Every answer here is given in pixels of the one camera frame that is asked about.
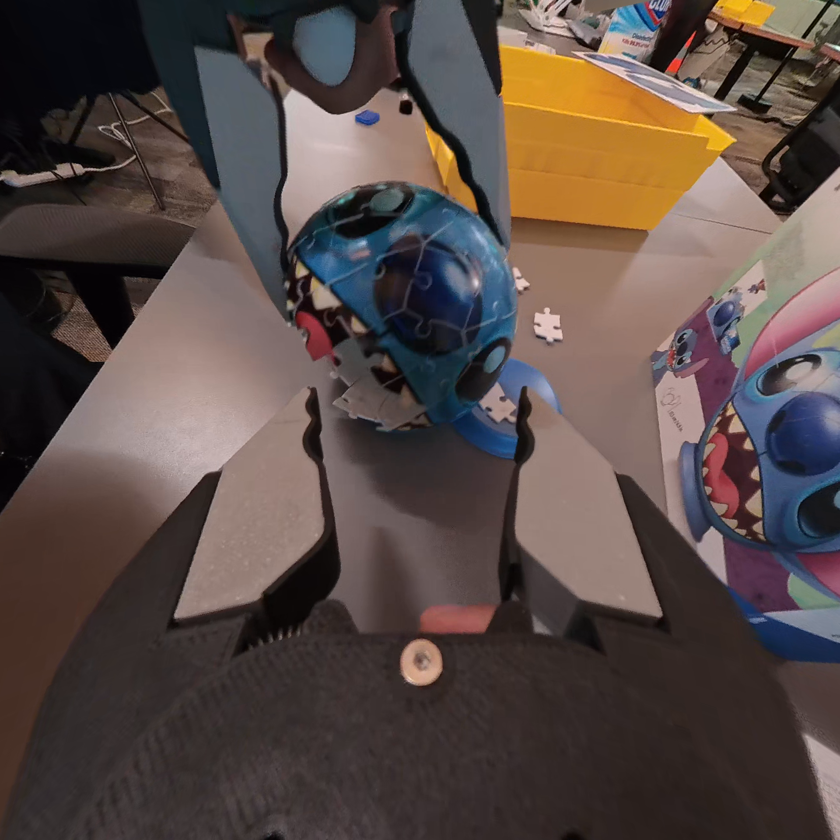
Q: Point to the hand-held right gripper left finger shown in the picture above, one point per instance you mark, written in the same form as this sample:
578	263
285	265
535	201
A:
262	525

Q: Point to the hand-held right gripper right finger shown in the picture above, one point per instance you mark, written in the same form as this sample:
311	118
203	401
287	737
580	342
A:
577	525

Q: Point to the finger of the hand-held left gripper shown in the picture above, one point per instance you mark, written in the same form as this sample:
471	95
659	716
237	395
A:
459	79
243	164

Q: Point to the blue round ball stand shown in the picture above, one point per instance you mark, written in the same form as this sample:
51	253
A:
485	439

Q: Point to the white puzzle piece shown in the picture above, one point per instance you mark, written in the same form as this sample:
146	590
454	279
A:
520	281
548	326
500	405

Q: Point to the blue puzzle ball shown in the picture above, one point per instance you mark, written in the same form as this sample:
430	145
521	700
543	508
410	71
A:
426	295

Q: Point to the colourful cartoon puzzle box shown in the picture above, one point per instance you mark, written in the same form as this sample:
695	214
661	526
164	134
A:
754	459

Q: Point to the person's left hand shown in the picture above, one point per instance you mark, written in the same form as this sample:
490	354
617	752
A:
341	100

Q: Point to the person's right hand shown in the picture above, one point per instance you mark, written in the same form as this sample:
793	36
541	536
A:
459	618

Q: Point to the small blue object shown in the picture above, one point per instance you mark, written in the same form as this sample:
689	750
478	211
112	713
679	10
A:
367	117

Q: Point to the black stand legs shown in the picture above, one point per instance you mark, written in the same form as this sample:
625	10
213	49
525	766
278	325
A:
138	157

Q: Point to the yellow plastic bin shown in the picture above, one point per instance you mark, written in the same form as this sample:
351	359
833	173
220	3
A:
590	184

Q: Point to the disinfecting wipes pack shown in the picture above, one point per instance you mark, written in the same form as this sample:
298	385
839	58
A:
630	29

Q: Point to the white blue instruction leaflet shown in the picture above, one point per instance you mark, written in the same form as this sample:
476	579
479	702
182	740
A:
656	82

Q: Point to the white power strip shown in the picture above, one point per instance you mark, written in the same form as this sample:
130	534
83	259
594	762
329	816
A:
39	176

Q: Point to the orange traffic cone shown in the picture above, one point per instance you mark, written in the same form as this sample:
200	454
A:
682	59

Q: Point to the small yellow bin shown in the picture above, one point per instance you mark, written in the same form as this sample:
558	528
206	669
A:
748	12

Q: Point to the wooden background table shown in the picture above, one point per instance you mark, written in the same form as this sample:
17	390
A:
768	29

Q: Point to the black chair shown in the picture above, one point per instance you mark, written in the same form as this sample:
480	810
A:
807	157

